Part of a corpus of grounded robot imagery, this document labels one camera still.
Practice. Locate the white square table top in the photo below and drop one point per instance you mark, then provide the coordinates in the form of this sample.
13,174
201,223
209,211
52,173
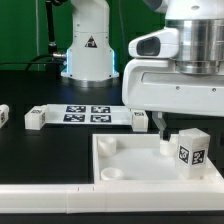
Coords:
140,158

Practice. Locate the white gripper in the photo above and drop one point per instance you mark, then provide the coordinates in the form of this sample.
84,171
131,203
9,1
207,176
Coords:
155,85

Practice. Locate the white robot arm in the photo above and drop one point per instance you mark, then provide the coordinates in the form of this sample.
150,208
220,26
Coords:
178,69

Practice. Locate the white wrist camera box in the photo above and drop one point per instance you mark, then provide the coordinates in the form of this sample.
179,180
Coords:
162,44

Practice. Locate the white L-shaped obstacle fence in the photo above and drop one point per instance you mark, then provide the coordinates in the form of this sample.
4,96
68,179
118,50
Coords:
111,197

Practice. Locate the white base tag plate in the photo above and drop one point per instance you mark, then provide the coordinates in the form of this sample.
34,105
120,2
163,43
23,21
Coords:
88,114

